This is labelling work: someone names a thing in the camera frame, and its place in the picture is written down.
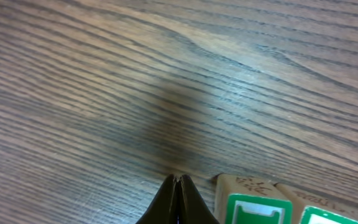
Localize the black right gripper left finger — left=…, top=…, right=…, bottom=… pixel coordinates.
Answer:
left=136, top=174, right=178, bottom=224

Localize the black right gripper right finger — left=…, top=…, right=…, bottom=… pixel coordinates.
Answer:
left=178, top=175, right=219, bottom=224

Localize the green letter wooden block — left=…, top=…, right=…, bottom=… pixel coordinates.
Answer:
left=214, top=174, right=293, bottom=224

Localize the green B wooden block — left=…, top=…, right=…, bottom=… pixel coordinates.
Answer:
left=275, top=184, right=358, bottom=224

